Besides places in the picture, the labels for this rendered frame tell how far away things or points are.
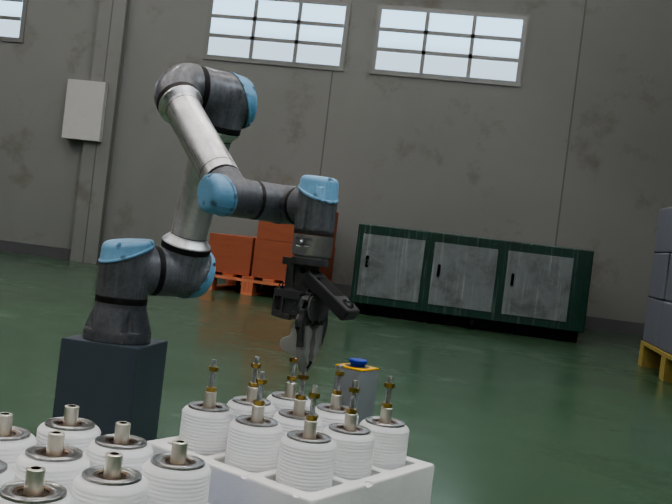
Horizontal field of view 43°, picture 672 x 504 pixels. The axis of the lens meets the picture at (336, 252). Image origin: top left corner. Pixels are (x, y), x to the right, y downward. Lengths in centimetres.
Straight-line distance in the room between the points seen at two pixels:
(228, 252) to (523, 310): 256
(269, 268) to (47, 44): 394
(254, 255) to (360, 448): 587
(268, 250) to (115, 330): 542
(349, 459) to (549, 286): 528
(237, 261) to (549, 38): 376
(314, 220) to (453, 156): 703
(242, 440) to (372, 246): 530
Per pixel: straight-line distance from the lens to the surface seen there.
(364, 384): 186
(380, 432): 161
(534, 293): 670
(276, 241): 728
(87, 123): 935
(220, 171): 161
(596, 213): 859
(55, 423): 141
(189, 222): 197
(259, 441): 149
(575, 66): 875
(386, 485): 155
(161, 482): 121
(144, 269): 194
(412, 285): 670
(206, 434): 157
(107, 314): 194
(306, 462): 142
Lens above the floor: 59
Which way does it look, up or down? 1 degrees down
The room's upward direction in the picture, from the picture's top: 7 degrees clockwise
